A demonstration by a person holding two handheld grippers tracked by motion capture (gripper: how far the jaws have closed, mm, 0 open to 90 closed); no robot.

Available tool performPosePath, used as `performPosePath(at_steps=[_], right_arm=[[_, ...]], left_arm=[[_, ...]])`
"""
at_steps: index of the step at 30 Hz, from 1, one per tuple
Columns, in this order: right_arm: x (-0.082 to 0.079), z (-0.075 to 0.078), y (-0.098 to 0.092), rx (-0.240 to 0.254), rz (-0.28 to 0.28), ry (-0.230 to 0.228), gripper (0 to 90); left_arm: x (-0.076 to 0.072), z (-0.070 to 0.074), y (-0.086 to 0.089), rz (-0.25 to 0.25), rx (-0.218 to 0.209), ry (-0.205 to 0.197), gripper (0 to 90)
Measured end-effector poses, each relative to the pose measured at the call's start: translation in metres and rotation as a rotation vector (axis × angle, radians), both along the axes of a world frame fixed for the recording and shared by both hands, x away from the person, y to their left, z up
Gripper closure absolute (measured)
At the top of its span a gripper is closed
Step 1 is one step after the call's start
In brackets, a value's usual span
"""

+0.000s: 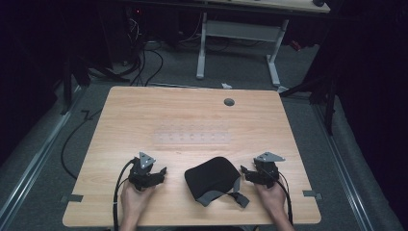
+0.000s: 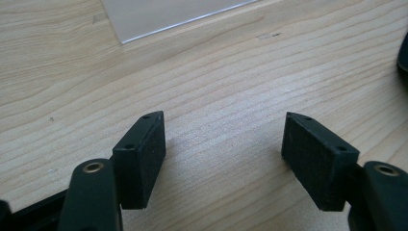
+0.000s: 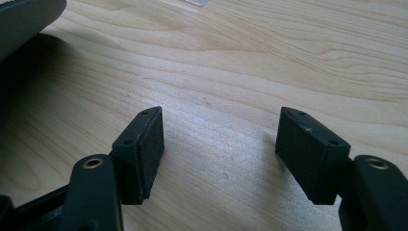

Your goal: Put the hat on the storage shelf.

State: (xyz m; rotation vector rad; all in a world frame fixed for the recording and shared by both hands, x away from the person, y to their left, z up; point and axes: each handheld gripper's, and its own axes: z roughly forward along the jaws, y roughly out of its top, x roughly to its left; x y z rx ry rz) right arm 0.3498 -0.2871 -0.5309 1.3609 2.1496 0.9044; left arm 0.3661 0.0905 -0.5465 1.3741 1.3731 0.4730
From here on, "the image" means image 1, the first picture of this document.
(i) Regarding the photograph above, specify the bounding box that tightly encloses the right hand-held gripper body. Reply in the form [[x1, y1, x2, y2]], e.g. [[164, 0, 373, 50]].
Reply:
[[253, 151, 286, 190]]

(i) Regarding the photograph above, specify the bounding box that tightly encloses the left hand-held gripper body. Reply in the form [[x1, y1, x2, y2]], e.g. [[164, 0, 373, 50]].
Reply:
[[128, 151, 162, 193]]

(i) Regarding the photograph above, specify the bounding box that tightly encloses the person's right hand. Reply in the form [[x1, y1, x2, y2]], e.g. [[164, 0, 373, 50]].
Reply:
[[254, 182, 288, 219]]

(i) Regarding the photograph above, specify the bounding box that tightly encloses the grey tape piece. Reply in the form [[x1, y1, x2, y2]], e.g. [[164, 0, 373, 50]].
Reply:
[[60, 193, 84, 204], [302, 190, 323, 201]]

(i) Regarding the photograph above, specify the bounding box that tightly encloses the black tripod stand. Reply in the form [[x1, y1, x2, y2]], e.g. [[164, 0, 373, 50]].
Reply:
[[279, 64, 341, 136], [59, 47, 129, 116]]

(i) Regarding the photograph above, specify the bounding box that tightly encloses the desk with white legs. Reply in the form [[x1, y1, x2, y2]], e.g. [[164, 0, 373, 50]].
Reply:
[[140, 0, 331, 89]]

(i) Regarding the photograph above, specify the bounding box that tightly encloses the black pad with grey straps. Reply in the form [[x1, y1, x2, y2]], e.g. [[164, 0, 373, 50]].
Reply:
[[184, 156, 251, 209]]

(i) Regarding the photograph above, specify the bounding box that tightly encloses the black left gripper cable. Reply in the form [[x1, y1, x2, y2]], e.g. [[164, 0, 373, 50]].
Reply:
[[112, 158, 137, 231]]

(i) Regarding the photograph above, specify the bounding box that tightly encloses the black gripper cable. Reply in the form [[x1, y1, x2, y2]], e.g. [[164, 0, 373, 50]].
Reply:
[[274, 170, 294, 226], [112, 158, 137, 231]]

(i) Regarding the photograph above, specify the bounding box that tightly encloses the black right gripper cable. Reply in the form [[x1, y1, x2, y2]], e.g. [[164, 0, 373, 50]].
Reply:
[[274, 170, 294, 226]]

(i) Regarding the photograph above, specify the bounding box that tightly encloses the metal floor rail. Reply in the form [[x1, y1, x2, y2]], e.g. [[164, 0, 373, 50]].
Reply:
[[312, 102, 376, 231], [0, 86, 85, 229]]

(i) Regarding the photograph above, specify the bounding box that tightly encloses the black floor cable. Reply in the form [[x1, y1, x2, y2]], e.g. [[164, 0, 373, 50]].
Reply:
[[60, 109, 104, 181]]

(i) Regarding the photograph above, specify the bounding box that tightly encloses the bundle of black cables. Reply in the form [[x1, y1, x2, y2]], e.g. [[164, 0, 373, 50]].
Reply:
[[121, 13, 165, 88]]

